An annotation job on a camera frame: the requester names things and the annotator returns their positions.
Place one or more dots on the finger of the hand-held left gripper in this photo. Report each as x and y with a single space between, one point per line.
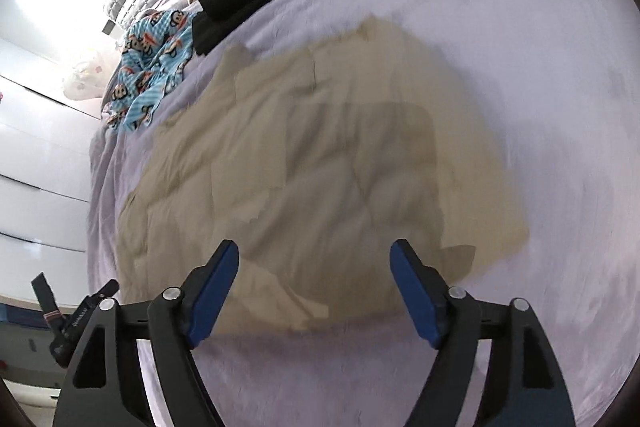
102 291
46 297

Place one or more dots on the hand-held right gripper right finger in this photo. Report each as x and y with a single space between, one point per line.
417 297

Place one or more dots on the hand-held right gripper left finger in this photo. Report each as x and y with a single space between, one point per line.
212 297

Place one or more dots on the beige puffer jacket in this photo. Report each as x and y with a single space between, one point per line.
320 182

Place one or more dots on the white glossy wardrobe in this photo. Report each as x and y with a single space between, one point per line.
40 182

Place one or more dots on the blue monkey print garment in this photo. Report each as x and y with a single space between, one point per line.
150 67

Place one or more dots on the lilac plush bed blanket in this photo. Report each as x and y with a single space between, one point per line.
500 32

